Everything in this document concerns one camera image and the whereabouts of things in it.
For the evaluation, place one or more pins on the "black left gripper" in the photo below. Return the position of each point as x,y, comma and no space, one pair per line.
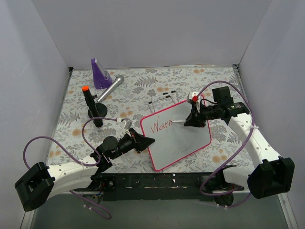
135,141

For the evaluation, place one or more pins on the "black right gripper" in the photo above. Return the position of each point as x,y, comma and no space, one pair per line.
197,115

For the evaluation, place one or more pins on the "white red whiteboard marker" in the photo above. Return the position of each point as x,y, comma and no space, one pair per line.
178,121

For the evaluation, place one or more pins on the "pink framed whiteboard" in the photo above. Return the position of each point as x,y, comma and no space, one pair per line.
173,141

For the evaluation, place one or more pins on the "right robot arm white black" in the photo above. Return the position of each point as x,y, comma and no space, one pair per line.
272,173

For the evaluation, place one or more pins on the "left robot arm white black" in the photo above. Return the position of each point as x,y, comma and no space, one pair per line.
42,182

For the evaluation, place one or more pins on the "black torch with orange cap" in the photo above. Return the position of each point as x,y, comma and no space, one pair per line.
94,109

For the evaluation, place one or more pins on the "floral patterned table mat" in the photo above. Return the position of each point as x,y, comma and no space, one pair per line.
75,136

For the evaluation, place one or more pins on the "silver microphone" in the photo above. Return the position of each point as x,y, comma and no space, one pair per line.
118,80

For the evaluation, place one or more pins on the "purple wedge stand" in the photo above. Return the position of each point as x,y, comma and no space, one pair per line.
101,77

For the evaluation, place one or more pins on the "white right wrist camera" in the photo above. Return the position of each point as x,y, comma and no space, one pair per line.
193,98

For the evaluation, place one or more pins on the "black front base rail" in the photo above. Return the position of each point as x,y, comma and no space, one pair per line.
149,186

